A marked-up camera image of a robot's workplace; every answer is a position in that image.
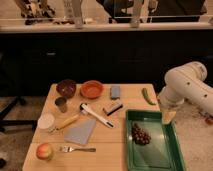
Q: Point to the white round container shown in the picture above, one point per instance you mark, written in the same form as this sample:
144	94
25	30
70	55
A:
46	122

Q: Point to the bunch of dark grapes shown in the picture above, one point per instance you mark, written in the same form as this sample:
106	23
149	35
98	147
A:
139	135

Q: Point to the grey blue sponge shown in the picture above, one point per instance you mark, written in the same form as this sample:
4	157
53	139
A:
115	92

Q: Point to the metal fork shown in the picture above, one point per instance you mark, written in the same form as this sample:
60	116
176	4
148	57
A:
68	149

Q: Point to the red yellow apple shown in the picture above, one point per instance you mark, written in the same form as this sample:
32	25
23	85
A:
44	151

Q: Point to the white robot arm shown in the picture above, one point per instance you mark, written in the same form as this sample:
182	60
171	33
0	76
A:
185	82

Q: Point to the green plastic tray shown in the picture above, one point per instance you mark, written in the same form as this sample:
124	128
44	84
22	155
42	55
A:
163	153

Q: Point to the grey towel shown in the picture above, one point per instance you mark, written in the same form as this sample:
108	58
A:
81	133

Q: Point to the orange-red bowl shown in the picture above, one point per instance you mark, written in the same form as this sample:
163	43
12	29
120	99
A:
91	89

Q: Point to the dark brown bowl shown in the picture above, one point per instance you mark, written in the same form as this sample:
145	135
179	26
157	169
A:
66	88

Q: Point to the small metal cup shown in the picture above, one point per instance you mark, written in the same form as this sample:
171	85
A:
61	104

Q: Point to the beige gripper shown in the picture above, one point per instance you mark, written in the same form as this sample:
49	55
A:
168	117

